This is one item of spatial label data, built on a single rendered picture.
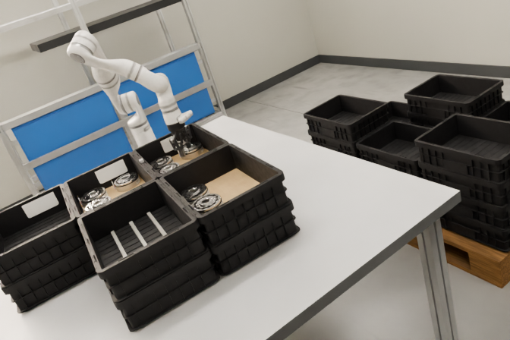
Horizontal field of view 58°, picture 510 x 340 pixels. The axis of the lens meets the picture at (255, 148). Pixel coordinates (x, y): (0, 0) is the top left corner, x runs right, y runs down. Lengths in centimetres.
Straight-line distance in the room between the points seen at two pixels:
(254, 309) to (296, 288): 13
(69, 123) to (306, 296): 277
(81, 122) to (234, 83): 202
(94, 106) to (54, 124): 32
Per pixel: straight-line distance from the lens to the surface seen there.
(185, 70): 398
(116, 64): 188
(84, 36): 190
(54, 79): 458
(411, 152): 252
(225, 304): 138
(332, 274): 135
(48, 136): 375
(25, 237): 201
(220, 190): 166
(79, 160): 382
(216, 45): 507
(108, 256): 158
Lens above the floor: 158
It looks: 24 degrees down
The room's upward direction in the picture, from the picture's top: 18 degrees counter-clockwise
